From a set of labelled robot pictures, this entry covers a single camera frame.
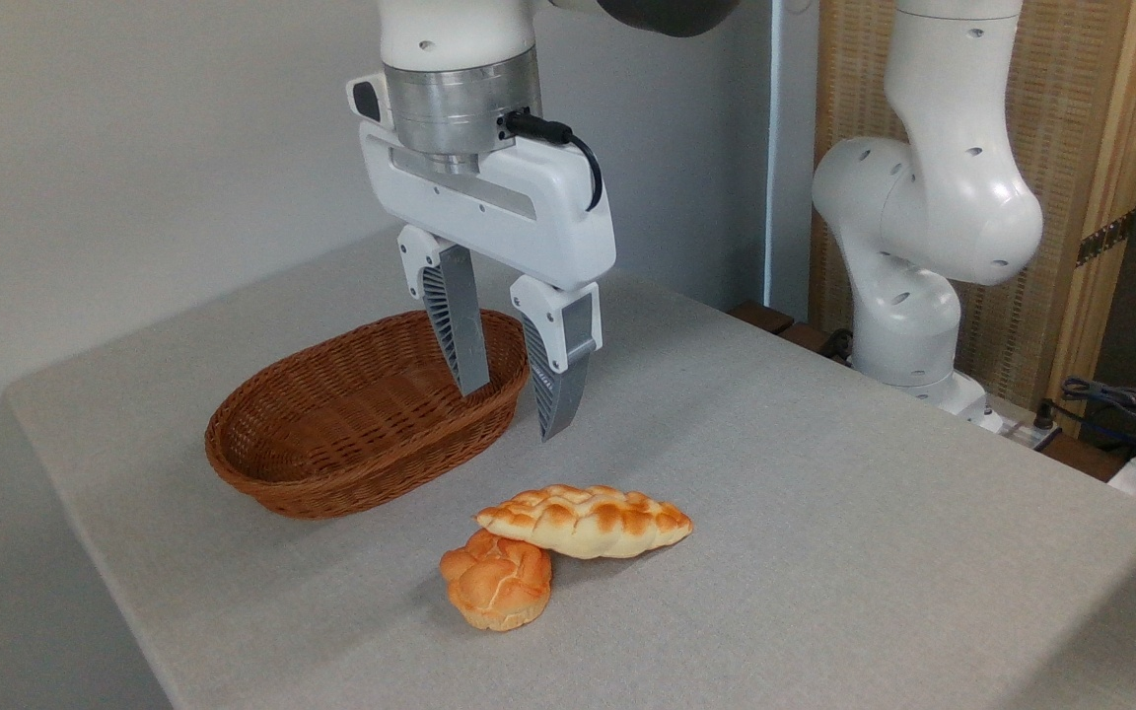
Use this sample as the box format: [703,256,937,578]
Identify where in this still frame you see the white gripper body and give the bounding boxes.
[346,74,618,292]

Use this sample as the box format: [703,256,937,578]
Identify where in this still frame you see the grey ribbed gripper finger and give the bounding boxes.
[511,274,601,442]
[397,225,492,397]

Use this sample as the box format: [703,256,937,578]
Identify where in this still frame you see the long braided bread loaf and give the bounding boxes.
[475,484,694,560]

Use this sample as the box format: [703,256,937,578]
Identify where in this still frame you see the brown wicker oval basket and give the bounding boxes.
[205,309,531,520]

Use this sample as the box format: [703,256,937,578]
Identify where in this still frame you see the round knotted bread roll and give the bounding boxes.
[440,529,553,632]

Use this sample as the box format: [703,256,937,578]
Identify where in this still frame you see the dark wooden base board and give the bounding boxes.
[729,301,853,368]

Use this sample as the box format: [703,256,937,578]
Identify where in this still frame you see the grey tablecloth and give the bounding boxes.
[4,227,1136,710]

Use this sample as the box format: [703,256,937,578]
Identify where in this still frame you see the white power strip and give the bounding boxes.
[980,397,1063,452]

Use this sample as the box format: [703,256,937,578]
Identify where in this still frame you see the wood-framed woven screen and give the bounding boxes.
[810,0,1136,435]

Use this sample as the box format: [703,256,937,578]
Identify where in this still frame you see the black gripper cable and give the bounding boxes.
[504,110,604,213]

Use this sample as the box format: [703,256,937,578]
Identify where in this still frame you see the white vertical wall strip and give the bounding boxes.
[763,0,778,309]

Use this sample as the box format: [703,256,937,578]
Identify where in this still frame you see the tangled dark cables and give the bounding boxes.
[1051,373,1136,464]

